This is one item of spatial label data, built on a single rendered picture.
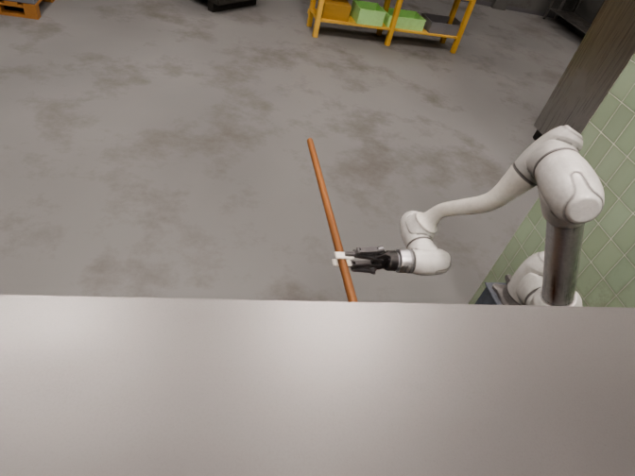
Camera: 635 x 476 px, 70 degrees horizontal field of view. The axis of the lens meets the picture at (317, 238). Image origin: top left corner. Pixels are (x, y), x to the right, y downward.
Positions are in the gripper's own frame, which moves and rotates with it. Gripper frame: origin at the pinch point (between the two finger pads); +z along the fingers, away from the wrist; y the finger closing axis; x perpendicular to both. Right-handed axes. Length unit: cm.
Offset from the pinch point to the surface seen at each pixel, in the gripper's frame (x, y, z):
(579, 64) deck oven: 316, 24, -319
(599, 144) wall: 53, -27, -127
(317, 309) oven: -93, -92, 39
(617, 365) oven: -97, -92, 21
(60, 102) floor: 296, 116, 184
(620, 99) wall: 58, -47, -127
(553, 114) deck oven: 312, 80, -319
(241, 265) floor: 104, 117, 26
